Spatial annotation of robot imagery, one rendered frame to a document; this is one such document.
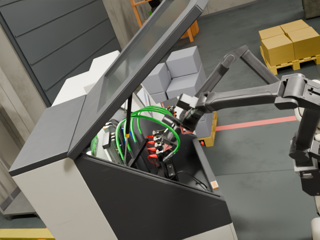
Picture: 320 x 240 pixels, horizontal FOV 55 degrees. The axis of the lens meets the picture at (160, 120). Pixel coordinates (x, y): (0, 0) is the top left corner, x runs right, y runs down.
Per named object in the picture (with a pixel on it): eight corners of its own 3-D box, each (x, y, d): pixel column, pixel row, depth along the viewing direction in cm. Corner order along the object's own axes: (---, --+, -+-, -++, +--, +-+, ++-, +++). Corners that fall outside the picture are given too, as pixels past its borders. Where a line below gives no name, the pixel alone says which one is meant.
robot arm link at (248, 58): (242, 38, 151) (239, 40, 161) (222, 59, 154) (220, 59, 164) (306, 100, 152) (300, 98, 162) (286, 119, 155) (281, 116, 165)
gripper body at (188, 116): (180, 125, 137) (185, 117, 131) (188, 110, 143) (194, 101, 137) (193, 132, 137) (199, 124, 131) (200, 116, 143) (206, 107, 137)
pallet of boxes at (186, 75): (217, 116, 422) (197, 45, 377) (213, 145, 364) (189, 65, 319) (148, 127, 460) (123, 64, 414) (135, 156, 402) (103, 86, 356)
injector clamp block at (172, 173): (182, 193, 185) (175, 174, 178) (166, 198, 185) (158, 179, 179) (174, 162, 215) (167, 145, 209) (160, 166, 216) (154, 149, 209)
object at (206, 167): (230, 217, 162) (223, 195, 155) (222, 220, 162) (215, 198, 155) (203, 155, 218) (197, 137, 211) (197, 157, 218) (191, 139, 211)
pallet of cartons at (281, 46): (260, 52, 580) (256, 30, 562) (311, 40, 548) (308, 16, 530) (263, 77, 481) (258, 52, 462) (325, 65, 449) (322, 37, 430)
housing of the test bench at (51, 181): (173, 336, 196) (67, 150, 130) (131, 349, 197) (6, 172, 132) (154, 195, 322) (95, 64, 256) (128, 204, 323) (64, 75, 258)
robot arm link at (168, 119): (188, 116, 161) (189, 114, 169) (169, 105, 161) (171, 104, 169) (177, 135, 163) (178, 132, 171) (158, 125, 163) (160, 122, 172)
